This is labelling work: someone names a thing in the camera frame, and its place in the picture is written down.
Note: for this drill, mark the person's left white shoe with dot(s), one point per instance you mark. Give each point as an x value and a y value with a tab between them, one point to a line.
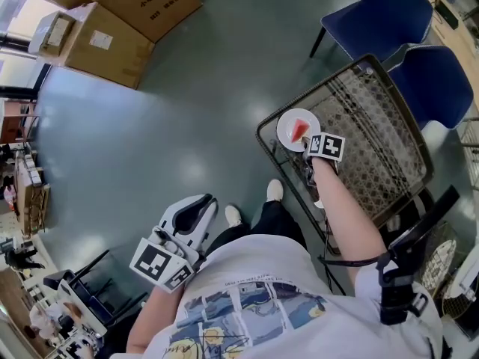
232	215

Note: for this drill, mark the small white-topped cardboard box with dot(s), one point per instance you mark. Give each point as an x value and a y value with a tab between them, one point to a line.
52	32

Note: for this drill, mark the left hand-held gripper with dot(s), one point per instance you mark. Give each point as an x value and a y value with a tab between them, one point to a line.
157	260

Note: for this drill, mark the red food piece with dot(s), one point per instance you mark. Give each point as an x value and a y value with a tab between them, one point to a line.
299	129

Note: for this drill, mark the medium labelled cardboard box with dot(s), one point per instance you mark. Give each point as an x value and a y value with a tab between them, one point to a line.
105	51

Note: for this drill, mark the person's white printed shirt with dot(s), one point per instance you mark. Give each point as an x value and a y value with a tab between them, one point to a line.
262	275

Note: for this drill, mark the person's white shoe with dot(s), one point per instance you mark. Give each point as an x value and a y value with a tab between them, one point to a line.
275	190
232	215

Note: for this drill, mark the person's left forearm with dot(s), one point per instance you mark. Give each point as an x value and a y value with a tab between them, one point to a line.
157	320

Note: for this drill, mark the person's black trousers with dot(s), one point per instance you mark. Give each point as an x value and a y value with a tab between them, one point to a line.
269	219

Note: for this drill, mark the person's right white shoe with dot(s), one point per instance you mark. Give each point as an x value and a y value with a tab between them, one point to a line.
275	190

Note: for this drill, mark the black frame chair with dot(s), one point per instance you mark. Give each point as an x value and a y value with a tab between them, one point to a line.
97	286

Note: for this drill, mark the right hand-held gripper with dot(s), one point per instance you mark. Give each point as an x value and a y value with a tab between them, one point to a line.
331	146

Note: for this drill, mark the blue chair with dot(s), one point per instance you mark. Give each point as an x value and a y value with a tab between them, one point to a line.
430	88
378	17

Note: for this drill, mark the small white table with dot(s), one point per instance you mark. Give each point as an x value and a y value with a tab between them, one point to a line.
80	305

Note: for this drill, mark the wooden shelf unit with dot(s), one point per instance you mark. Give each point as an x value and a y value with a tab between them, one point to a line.
31	196

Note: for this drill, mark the large printed cardboard box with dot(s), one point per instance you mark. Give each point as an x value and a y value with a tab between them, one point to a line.
149	2

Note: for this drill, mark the light wooden desk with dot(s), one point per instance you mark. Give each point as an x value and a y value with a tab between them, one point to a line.
467	39

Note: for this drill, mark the black chair with jacket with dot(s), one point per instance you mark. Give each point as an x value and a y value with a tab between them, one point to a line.
423	219

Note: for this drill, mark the white round plate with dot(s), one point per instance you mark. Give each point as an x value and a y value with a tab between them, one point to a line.
288	125

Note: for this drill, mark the brown wooden cabinet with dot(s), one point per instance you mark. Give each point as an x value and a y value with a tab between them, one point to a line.
18	122

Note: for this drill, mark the black flat device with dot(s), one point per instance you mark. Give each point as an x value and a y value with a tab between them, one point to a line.
446	13

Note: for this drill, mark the person's right forearm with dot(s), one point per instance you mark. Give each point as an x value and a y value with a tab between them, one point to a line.
344	219

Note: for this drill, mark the large window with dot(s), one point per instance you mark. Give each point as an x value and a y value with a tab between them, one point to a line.
18	13

